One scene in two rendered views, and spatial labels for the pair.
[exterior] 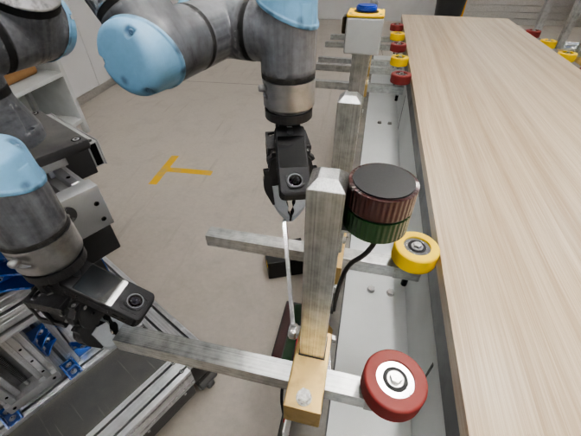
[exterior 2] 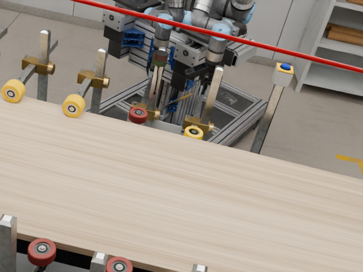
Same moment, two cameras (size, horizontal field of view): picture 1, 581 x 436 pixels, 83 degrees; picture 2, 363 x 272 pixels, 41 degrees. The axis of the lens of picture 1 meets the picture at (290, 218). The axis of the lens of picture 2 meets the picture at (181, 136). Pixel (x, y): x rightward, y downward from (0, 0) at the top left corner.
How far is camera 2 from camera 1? 2.03 m
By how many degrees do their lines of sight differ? 59
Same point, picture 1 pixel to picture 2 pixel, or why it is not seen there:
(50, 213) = (162, 34)
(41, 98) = not seen: outside the picture
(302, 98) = (208, 54)
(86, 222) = (188, 60)
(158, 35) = (189, 17)
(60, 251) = (158, 42)
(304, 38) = (212, 39)
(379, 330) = not seen: hidden behind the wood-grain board
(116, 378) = not seen: hidden behind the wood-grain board
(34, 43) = (232, 14)
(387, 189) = (158, 52)
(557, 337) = (154, 149)
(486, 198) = (235, 165)
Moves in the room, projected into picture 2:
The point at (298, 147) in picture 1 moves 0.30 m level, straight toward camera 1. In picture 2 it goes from (201, 67) to (133, 56)
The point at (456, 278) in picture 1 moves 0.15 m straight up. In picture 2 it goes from (178, 137) to (186, 107)
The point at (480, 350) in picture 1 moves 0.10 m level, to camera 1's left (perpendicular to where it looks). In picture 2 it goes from (148, 131) to (147, 117)
